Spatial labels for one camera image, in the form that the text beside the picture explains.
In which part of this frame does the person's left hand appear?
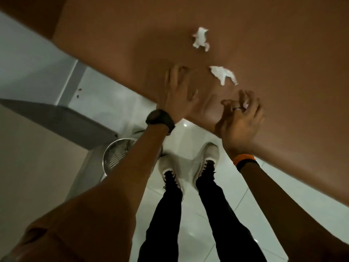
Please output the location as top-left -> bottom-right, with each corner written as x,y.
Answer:
156,64 -> 201,125

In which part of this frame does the person's right hand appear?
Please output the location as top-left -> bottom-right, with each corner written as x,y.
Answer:
214,89 -> 265,159

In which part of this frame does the person's left forearm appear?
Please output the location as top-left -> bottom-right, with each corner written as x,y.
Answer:
91,124 -> 170,216

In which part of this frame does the person's right forearm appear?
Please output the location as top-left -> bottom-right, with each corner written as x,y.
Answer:
239,162 -> 349,262

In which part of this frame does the flat crumpled white paper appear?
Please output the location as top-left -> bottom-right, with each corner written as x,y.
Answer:
209,65 -> 239,86

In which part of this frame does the black wristwatch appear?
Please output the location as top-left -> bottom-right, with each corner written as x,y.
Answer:
145,109 -> 176,134

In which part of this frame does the orange and black wristband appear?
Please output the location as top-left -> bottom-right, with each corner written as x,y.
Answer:
232,154 -> 258,172

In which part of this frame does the crumpled white paper ball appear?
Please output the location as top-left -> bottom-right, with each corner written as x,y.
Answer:
192,27 -> 210,52

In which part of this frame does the person's right white shoe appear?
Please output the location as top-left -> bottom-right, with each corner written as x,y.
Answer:
192,143 -> 220,189

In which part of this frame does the person's white shoe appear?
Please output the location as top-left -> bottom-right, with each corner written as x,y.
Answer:
158,154 -> 186,194
192,143 -> 220,189

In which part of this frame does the person's left white shoe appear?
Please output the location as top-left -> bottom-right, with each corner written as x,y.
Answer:
158,154 -> 186,194

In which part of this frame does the metal mesh wastebasket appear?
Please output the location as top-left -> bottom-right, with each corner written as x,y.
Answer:
102,137 -> 164,178

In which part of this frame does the person's right black trouser leg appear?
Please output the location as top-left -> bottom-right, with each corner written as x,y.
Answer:
196,160 -> 268,262

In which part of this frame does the person's black trouser leg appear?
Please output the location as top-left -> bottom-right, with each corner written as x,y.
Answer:
196,160 -> 268,262
137,172 -> 184,262

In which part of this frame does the person's left black trouser leg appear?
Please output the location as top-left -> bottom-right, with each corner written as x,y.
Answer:
137,172 -> 184,262

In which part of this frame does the grey partition panel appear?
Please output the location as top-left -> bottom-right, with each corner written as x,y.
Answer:
0,98 -> 118,150

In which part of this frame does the orange shirt sleeve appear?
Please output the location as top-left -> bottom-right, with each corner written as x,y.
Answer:
0,180 -> 137,262

